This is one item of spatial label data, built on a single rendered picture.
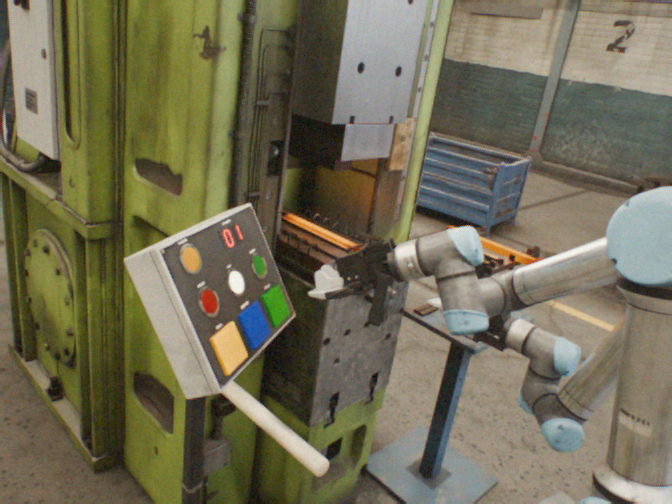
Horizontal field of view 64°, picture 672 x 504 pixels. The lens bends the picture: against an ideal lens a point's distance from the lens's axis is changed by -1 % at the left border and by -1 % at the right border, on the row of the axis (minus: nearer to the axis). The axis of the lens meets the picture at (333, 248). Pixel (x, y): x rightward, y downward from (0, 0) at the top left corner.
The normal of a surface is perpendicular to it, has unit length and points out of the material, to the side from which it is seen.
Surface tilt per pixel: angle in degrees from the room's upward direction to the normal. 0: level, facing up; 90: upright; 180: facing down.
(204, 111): 89
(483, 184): 89
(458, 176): 89
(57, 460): 0
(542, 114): 90
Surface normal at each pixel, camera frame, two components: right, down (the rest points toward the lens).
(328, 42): -0.70, 0.17
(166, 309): -0.33, 0.30
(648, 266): -0.81, -0.03
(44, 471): 0.14, -0.92
